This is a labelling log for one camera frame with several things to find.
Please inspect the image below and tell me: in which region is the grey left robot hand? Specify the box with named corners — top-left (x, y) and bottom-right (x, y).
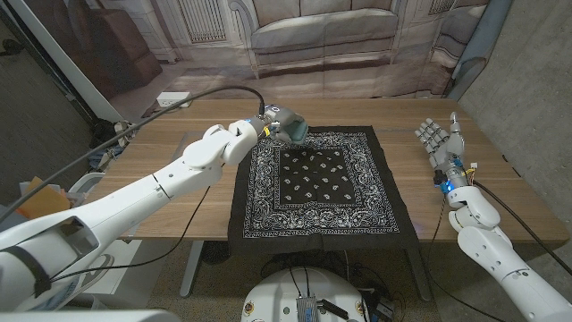
top-left (257, 104), bottom-right (308, 144)

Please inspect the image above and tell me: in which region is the black bag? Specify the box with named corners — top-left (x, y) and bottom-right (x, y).
top-left (88, 119), bottom-right (120, 148)

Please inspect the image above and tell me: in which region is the plaid cloth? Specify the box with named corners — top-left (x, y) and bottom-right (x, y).
top-left (114, 120), bottom-right (142, 147)

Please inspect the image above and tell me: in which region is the teal soap box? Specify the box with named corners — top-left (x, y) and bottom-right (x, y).
top-left (283, 119), bottom-right (310, 146)

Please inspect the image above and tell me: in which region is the white plastic bin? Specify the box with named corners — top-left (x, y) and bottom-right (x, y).
top-left (66, 172), bottom-right (106, 207)

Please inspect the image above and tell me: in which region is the white backdrop frame pole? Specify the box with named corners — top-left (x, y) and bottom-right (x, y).
top-left (8, 0), bottom-right (124, 123)

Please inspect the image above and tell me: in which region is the white table leg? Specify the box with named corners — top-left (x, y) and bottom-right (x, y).
top-left (179, 240), bottom-right (206, 299)

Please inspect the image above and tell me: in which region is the white robot torso base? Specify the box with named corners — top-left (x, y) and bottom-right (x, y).
top-left (240, 267), bottom-right (371, 322)

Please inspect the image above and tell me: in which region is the white robot chest panel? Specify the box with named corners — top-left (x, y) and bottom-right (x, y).
top-left (0, 310), bottom-right (182, 322)

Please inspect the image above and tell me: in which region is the dark table leg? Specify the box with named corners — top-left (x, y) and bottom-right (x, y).
top-left (404, 243), bottom-right (433, 302)

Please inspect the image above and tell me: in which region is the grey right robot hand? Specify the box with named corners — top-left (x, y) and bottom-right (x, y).
top-left (414, 111), bottom-right (469, 191)

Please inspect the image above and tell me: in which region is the white power strip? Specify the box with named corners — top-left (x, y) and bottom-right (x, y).
top-left (156, 91), bottom-right (193, 109)

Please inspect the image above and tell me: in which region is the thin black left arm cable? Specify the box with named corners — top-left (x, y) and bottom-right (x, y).
top-left (48, 185), bottom-right (212, 283)

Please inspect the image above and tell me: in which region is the tan paper envelope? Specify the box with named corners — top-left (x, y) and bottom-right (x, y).
top-left (17, 176), bottom-right (72, 220)

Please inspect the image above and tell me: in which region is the black connector block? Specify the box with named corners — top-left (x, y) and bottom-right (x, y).
top-left (319, 299), bottom-right (349, 321)

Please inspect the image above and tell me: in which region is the black clamp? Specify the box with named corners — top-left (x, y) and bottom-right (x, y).
top-left (0, 38), bottom-right (28, 57)

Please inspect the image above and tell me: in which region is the black paisley bandana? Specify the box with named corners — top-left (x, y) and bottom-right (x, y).
top-left (226, 125), bottom-right (419, 256)

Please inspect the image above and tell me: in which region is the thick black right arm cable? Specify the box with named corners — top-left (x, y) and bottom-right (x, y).
top-left (471, 178), bottom-right (572, 276)

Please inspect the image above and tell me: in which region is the grey finned electronics box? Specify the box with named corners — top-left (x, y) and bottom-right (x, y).
top-left (296, 294), bottom-right (319, 322)

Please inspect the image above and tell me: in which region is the blue grey rolled backdrop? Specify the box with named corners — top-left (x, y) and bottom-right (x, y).
top-left (446, 0), bottom-right (513, 102)

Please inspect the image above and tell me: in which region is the blue grey cloth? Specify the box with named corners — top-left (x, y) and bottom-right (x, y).
top-left (87, 146), bottom-right (126, 172)

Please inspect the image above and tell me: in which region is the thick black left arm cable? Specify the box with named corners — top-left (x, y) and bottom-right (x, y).
top-left (0, 84), bottom-right (268, 224)

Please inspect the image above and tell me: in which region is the printed sofa backdrop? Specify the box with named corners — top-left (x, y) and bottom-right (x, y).
top-left (20, 0), bottom-right (492, 123)

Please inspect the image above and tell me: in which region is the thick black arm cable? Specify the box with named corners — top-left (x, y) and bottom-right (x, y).
top-left (471, 178), bottom-right (572, 276)
top-left (0, 84), bottom-right (268, 224)

